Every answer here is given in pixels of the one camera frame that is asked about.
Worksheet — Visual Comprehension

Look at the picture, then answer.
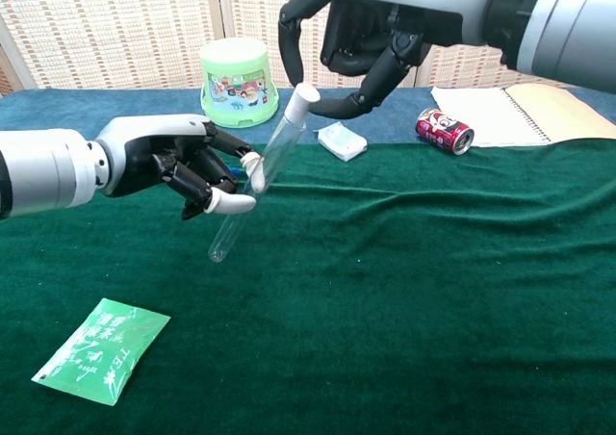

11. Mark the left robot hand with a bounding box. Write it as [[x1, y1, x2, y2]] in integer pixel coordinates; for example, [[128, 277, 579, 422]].
[[94, 114, 267, 221]]

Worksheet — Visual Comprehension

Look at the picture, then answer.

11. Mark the blue table cloth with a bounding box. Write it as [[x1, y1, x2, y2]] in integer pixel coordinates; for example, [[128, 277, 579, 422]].
[[0, 87, 616, 145]]

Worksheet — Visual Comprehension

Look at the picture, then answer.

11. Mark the dark green velvet cloth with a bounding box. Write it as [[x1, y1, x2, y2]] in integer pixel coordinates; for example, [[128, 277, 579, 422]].
[[0, 140, 616, 435]]

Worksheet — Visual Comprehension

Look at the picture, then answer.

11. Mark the red drink can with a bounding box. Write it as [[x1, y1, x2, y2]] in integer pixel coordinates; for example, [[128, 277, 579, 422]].
[[415, 107, 475, 157]]

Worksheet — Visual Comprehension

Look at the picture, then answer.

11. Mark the white tube cap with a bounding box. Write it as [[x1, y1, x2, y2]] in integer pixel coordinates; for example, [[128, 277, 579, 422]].
[[287, 82, 321, 118]]

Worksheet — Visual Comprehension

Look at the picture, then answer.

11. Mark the light green plastic bucket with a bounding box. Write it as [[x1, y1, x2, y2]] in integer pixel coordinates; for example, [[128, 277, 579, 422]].
[[198, 38, 281, 129]]

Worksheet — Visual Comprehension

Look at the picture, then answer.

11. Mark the woven folding screen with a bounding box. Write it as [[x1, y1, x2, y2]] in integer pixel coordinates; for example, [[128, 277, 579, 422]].
[[0, 0, 616, 97]]

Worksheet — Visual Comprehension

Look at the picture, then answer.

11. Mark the open spiral notebook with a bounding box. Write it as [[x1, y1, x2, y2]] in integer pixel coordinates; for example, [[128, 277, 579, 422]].
[[429, 83, 616, 148]]

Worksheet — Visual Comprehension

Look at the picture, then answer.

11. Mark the white tissue pack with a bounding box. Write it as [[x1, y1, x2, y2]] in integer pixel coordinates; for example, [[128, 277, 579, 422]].
[[317, 121, 369, 163]]

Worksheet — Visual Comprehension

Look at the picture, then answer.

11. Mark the clear glass test tube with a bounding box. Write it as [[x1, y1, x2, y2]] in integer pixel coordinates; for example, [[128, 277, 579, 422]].
[[208, 107, 308, 264]]

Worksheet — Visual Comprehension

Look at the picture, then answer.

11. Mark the green tea pouch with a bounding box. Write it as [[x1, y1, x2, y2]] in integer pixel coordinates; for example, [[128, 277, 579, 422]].
[[31, 297, 172, 407]]

